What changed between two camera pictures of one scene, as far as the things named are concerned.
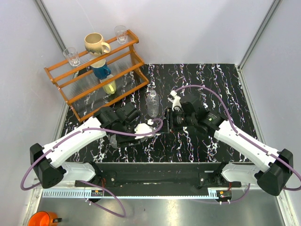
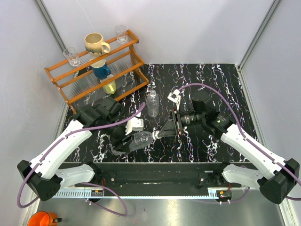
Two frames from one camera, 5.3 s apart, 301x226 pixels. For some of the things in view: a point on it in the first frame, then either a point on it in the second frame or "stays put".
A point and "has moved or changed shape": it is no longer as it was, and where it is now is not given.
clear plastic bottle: [113, 141] has moved or changed shape
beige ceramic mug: [94, 44] stays put
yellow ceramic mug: [110, 88] stays put
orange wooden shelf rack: [99, 81] stays put
